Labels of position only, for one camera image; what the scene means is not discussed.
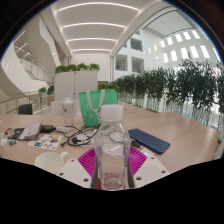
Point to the green tote bag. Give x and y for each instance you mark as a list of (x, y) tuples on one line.
[(86, 111)]

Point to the white cabinet with plants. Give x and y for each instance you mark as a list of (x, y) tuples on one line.
[(76, 83)]

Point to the wooden planter with green plants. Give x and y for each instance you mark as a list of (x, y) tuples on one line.
[(108, 86)]

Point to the black chair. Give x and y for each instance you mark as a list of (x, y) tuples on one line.
[(25, 109)]

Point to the colourful sticker sheet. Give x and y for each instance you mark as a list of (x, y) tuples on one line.
[(45, 141)]

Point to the dark blue keyboard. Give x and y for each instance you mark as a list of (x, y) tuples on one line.
[(150, 141)]

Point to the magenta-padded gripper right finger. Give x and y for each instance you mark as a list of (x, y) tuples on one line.
[(150, 170)]

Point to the row of green plants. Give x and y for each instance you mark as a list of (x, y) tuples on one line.
[(186, 86)]

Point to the black power adapter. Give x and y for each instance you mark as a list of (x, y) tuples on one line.
[(47, 128)]

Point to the ceiling light strips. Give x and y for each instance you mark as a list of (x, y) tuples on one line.
[(93, 24)]

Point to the clear plastic water bottle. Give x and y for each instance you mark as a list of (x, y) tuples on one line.
[(112, 156)]

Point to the flat round red coaster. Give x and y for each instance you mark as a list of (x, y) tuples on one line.
[(95, 184)]

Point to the clear tumbler with lid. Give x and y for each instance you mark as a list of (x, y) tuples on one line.
[(68, 113)]

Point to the glass railing with wooden handrail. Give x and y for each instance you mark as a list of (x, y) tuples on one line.
[(16, 99)]

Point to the black tablet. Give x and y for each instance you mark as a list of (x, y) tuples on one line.
[(16, 133)]

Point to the white packet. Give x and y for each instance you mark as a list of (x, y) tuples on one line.
[(145, 152)]

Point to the brown-edged notebook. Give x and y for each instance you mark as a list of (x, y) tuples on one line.
[(31, 131)]

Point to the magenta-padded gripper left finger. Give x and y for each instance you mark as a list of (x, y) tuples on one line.
[(74, 171)]

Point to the red and black case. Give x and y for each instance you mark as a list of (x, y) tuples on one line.
[(8, 131)]

